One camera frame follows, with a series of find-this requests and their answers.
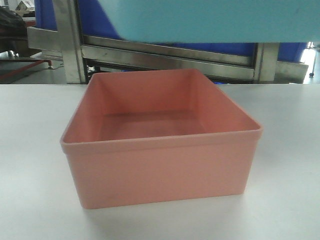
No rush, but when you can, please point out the light blue plastic box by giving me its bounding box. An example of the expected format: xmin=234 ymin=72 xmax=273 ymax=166
xmin=100 ymin=0 xmax=320 ymax=43

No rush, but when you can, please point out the cardboard box far background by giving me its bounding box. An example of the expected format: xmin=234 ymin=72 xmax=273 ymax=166
xmin=15 ymin=0 xmax=35 ymax=13

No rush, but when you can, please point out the pink plastic box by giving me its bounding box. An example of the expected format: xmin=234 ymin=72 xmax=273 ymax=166
xmin=60 ymin=69 xmax=263 ymax=209

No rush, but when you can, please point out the blue bin lower shelf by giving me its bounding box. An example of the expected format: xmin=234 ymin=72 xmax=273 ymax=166
xmin=211 ymin=80 xmax=231 ymax=85

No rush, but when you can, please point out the blue bin upper right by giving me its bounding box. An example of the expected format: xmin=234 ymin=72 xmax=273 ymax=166
xmin=277 ymin=42 xmax=308 ymax=63

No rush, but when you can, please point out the blue bin upper left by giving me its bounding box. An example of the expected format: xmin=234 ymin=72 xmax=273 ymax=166
xmin=78 ymin=0 xmax=123 ymax=40

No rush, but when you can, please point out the red framed black cart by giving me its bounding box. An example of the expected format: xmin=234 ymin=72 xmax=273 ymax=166
xmin=0 ymin=58 xmax=54 ymax=71

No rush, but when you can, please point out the blue bin upper middle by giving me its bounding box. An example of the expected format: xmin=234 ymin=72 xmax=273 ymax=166
xmin=157 ymin=43 xmax=256 ymax=57

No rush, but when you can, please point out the stainless steel shelf rack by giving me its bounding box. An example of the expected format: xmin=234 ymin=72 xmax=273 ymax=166
xmin=27 ymin=0 xmax=309 ymax=84

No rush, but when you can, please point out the dark bag at left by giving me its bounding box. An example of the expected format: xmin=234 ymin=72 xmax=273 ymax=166
xmin=0 ymin=6 xmax=27 ymax=53

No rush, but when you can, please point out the blue bin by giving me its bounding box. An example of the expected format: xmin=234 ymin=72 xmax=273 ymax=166
xmin=277 ymin=42 xmax=308 ymax=63
xmin=78 ymin=0 xmax=123 ymax=40
xmin=157 ymin=43 xmax=256 ymax=57
xmin=34 ymin=0 xmax=57 ymax=31

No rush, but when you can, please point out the blue bin far left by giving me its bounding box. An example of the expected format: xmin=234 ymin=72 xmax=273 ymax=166
xmin=34 ymin=0 xmax=57 ymax=31

